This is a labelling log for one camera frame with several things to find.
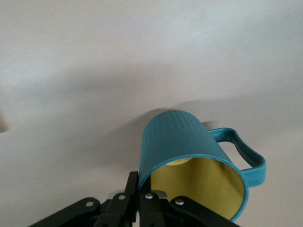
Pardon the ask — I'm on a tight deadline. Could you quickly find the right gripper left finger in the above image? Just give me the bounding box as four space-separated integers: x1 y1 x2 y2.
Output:
29 171 140 227

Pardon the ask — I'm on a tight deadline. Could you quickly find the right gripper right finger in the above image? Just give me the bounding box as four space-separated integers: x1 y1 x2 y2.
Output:
139 179 238 227

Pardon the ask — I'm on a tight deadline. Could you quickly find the brown table mat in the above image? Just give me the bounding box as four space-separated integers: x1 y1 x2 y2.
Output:
0 0 303 227

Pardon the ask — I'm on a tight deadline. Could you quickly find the teal cup yellow inside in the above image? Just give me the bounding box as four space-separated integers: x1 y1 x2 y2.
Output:
138 109 267 224

